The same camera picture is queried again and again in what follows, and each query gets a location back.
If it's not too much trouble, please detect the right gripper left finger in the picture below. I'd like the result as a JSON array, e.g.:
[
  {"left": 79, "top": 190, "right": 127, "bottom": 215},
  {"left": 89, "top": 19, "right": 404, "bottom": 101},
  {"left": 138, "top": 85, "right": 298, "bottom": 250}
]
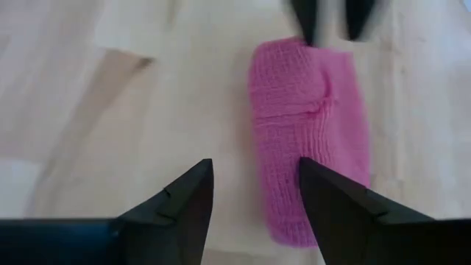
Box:
[{"left": 0, "top": 158, "right": 215, "bottom": 265}]

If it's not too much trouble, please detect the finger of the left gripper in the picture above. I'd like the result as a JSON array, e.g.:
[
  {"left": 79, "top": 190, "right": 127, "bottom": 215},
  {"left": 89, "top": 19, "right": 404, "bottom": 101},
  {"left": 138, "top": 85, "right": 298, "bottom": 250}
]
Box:
[
  {"left": 288, "top": 0, "right": 319, "bottom": 47},
  {"left": 344, "top": 0, "right": 376, "bottom": 41}
]

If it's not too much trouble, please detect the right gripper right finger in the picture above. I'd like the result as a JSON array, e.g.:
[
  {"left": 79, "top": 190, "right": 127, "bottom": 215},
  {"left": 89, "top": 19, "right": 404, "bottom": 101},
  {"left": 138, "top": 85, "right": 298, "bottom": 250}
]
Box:
[{"left": 298, "top": 157, "right": 471, "bottom": 265}]

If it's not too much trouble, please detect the pink elastic bandage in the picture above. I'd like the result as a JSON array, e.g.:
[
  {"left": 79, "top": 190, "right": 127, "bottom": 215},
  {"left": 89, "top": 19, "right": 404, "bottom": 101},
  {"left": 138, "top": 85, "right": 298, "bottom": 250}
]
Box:
[{"left": 248, "top": 36, "right": 371, "bottom": 247}]

